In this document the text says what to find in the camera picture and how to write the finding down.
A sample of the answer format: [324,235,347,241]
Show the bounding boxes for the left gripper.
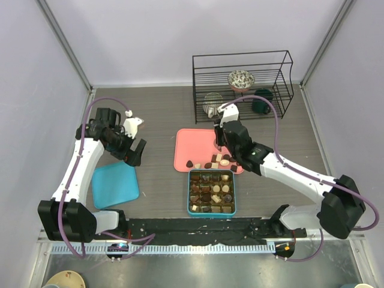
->
[106,125,146,166]

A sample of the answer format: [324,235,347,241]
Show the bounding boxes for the stainless steel tongs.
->
[214,139,221,151]

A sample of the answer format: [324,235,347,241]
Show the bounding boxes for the blue tin lid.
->
[91,162,140,209]

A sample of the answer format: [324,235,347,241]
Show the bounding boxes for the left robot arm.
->
[38,108,146,243]

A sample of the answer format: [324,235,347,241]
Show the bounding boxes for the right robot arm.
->
[214,119,366,239]

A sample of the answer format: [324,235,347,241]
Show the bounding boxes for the gold plastic chocolate insert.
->
[190,170,235,214]

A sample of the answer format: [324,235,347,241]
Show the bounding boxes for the blue chocolate tin box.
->
[187,169,238,217]

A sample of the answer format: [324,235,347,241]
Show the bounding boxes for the pink tray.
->
[173,128,244,175]

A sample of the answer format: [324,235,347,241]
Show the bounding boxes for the striped ceramic cup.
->
[202,92,223,119]

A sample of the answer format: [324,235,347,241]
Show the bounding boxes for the dark green mug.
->
[251,89,274,115]

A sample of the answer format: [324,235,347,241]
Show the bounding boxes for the patterned ceramic bowl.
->
[227,70,255,92]

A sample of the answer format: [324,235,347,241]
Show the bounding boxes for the beige plate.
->
[43,270,86,288]

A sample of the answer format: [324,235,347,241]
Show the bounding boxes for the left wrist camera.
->
[122,110,144,139]

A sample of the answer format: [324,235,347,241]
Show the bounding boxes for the black wire rack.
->
[192,50,295,122]

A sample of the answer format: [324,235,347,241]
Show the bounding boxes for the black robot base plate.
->
[112,217,307,246]

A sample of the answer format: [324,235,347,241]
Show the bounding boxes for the white cable duct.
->
[50,243,276,255]

